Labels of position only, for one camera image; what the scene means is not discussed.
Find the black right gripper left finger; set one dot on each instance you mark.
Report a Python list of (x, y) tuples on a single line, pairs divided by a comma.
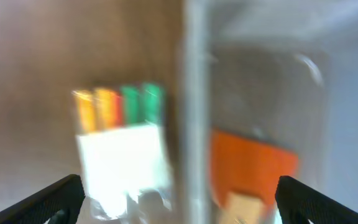
[(58, 203)]

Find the clear plastic storage container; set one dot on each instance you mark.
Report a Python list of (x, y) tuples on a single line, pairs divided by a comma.
[(281, 72)]

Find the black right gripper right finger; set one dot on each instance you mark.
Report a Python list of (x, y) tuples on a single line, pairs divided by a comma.
[(300, 204)]

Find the clear box of bits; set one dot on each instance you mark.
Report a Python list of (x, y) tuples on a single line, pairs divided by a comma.
[(121, 143)]

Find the orange scraper wooden handle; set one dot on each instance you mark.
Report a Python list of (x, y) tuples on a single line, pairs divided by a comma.
[(244, 176)]

